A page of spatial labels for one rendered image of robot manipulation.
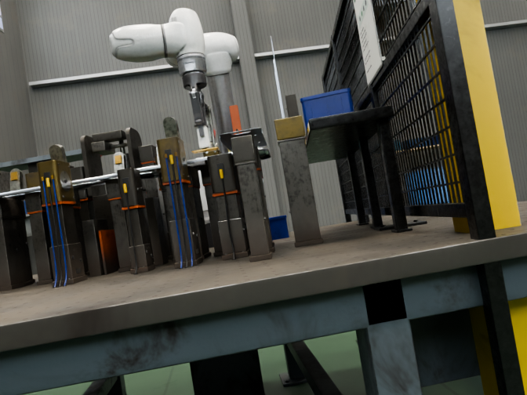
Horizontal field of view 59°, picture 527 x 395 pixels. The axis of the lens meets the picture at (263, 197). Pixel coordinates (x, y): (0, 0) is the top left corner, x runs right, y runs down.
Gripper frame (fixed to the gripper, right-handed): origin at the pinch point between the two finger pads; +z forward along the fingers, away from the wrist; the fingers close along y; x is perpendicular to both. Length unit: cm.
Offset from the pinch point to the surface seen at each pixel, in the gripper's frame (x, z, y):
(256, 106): -10, -187, -757
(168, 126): -6.4, -1.4, 18.1
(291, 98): 30.1, -11.0, -13.8
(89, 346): -12, 44, 73
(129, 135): -28.0, -7.7, -14.0
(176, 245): -7.6, 31.8, 24.5
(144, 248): -17.7, 31.4, 19.8
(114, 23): -259, -397, -746
